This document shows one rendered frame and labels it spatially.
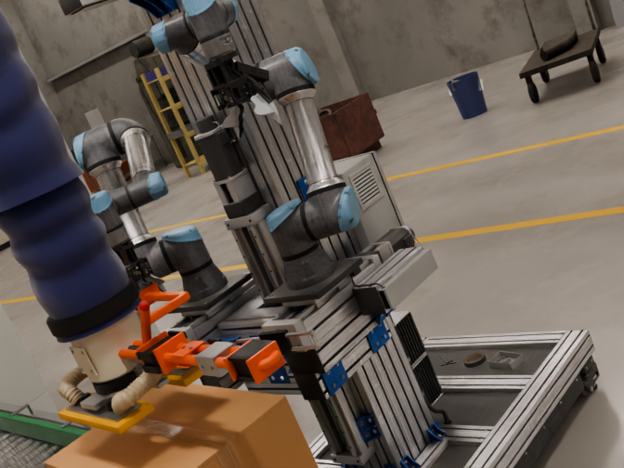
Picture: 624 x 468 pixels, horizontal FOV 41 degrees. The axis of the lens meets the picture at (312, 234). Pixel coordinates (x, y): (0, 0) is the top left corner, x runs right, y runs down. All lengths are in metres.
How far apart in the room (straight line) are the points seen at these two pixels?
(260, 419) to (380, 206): 1.10
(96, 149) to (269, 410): 1.18
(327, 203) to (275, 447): 0.69
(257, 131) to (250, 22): 0.34
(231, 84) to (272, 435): 0.82
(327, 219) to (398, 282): 0.30
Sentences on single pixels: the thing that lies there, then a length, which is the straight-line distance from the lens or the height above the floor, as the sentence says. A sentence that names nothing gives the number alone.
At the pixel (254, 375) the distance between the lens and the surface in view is 1.54.
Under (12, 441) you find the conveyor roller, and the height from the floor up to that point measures 0.55.
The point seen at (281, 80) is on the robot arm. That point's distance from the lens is 2.37.
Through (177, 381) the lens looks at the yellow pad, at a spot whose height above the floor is 1.07.
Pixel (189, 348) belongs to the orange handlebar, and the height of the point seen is 1.20.
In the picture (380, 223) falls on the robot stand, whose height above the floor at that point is 1.01.
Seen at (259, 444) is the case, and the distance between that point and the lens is 1.98.
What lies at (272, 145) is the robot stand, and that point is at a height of 1.41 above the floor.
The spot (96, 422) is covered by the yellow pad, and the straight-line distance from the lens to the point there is 2.05.
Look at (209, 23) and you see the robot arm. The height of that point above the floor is 1.80.
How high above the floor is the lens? 1.72
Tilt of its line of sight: 13 degrees down
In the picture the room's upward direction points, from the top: 23 degrees counter-clockwise
